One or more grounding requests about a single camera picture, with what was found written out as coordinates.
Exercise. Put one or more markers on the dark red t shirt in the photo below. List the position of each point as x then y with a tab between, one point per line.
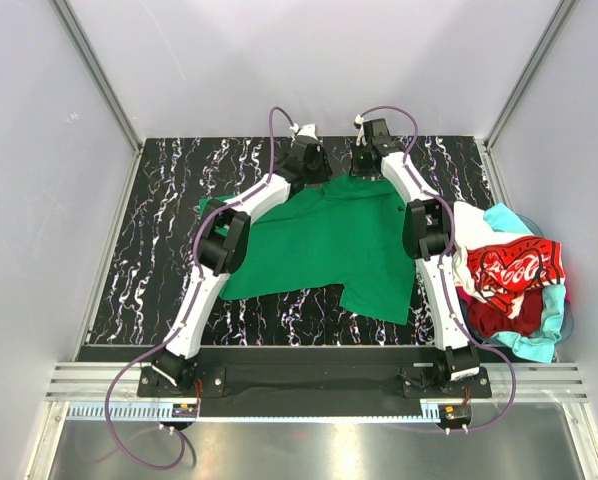
488	321

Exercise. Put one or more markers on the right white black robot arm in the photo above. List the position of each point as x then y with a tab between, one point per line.
428	239

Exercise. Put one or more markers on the red coca cola t shirt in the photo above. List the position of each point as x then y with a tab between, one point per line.
502	274

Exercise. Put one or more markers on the green t shirt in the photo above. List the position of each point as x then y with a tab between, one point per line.
346	232

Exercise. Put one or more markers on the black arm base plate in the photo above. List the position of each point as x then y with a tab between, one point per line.
312	382

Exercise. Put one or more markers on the black marbled table mat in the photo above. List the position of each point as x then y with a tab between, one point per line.
148	271

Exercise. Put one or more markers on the turquoise t shirt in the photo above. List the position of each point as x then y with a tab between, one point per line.
554	323

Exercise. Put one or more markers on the white cable duct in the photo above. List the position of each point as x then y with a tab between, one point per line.
402	412

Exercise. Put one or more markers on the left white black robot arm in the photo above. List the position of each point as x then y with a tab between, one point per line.
220	248

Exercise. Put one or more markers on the aluminium frame rail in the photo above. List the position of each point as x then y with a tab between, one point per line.
76	381

